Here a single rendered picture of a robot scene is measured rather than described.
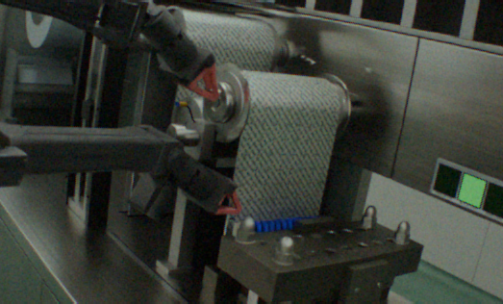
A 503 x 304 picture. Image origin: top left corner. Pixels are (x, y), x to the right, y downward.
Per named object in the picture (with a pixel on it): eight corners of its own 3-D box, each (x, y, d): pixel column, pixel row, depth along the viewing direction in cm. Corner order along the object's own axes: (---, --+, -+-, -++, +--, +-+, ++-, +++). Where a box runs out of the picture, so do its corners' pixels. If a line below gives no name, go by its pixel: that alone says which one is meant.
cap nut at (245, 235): (230, 238, 110) (234, 214, 109) (246, 236, 113) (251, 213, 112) (242, 245, 108) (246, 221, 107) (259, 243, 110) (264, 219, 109)
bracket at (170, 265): (153, 266, 123) (173, 117, 117) (180, 263, 127) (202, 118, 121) (165, 276, 120) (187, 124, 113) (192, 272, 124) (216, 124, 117)
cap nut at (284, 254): (267, 258, 104) (272, 234, 103) (284, 256, 106) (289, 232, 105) (281, 266, 101) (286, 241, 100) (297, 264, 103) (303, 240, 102)
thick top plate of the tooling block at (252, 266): (216, 266, 112) (221, 235, 111) (364, 243, 137) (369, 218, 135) (270, 305, 100) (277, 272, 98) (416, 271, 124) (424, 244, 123)
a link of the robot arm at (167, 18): (138, 27, 97) (165, 5, 97) (127, 17, 102) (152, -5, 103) (163, 57, 101) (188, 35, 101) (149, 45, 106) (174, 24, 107)
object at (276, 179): (223, 234, 116) (239, 139, 112) (314, 225, 131) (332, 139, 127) (225, 235, 116) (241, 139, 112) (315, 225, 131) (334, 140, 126)
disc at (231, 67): (195, 124, 123) (213, 53, 118) (197, 124, 123) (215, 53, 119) (236, 156, 112) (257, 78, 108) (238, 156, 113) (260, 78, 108)
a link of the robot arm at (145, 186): (181, 148, 95) (139, 126, 99) (141, 212, 93) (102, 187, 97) (207, 172, 106) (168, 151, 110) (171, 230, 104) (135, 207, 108)
